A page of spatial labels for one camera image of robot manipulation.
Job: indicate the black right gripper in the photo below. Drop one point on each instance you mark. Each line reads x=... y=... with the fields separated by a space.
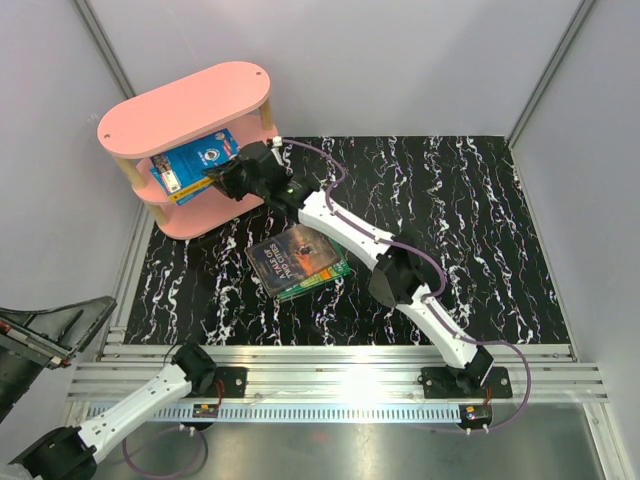
x=224 y=179

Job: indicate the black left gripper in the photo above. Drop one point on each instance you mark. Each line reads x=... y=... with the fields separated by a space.
x=66 y=328

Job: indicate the blue 26-storey treehouse book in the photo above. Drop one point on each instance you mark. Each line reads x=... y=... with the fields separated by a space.
x=181 y=186

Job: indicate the blue back-cover book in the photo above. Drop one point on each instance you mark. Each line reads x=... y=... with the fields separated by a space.
x=198 y=155

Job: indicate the dark Tale of Two Cities book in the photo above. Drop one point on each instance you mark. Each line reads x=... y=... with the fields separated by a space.
x=291 y=257

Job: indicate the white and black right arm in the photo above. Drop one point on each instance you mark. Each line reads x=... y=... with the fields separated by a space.
x=402 y=277

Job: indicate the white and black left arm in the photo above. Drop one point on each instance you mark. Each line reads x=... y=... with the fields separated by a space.
x=33 y=340

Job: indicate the pink three-tier shelf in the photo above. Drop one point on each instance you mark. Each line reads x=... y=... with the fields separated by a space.
x=165 y=139

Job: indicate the green bottom book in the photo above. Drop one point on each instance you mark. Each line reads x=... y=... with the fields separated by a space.
x=334 y=272

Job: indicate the left small circuit board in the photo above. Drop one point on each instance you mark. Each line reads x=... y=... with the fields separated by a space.
x=205 y=411

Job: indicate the small circuit board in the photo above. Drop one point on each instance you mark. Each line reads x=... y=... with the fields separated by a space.
x=205 y=411
x=476 y=413

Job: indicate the right small circuit board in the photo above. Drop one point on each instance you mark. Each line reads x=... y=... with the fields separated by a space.
x=476 y=413

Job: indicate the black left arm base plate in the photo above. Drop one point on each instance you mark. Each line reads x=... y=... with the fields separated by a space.
x=230 y=381

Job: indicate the aluminium mounting rail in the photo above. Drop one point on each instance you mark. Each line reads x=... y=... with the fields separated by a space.
x=339 y=384

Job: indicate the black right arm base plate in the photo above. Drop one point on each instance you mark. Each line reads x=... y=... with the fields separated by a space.
x=442 y=383

